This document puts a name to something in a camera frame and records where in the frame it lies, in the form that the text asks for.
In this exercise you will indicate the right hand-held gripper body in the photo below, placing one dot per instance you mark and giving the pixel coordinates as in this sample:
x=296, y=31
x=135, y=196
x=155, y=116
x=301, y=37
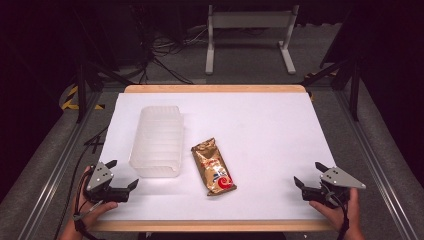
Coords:
x=338, y=178

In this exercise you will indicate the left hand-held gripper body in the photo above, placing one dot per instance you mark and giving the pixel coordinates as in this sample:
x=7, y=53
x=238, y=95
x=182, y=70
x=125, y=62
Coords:
x=100, y=178

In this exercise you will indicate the translucent plastic container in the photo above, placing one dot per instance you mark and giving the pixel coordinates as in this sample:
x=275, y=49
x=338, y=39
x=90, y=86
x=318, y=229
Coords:
x=156, y=143

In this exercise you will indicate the gold snack packet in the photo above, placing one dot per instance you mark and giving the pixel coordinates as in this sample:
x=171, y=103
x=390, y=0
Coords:
x=213, y=166

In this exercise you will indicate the person's left hand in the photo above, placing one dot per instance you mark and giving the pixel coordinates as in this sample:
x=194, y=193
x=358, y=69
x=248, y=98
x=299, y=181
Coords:
x=88, y=213

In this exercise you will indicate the person's right hand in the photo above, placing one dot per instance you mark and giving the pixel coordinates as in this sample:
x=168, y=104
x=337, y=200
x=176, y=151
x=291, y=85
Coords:
x=336, y=216

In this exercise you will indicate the white table sheet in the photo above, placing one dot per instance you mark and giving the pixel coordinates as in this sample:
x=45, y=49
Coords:
x=266, y=133

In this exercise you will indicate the black tripod stand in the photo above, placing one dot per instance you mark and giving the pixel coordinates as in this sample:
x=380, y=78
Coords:
x=81, y=100
x=355, y=93

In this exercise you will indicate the person's dark clothing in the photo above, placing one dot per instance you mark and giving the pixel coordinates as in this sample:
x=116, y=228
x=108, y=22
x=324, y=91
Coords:
x=213, y=236

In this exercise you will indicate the white metal stand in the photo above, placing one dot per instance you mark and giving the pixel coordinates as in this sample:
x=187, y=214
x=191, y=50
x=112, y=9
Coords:
x=250, y=20

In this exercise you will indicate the aluminium rail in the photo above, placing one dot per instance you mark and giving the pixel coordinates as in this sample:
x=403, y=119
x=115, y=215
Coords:
x=56, y=170
x=376, y=166

